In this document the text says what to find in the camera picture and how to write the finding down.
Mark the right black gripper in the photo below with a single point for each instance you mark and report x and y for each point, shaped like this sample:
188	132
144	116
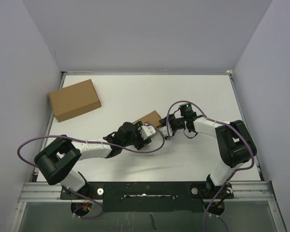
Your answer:
171	117

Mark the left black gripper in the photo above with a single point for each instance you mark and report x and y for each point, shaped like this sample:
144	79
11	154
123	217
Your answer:
141	141

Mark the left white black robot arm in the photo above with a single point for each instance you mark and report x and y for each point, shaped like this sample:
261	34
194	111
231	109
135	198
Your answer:
57	160

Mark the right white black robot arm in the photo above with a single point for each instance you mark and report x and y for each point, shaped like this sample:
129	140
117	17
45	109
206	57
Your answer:
235	145

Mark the closed brown cardboard box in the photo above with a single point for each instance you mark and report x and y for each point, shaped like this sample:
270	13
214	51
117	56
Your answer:
74	100

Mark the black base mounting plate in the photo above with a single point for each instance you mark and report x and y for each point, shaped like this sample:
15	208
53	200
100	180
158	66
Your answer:
158	196

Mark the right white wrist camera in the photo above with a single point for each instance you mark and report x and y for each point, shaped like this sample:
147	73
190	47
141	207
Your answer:
166	131

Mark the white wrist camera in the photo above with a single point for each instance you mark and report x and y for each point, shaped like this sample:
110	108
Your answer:
147	131
166	131

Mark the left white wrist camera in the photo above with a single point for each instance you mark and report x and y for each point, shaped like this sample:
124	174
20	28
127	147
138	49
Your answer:
147	131

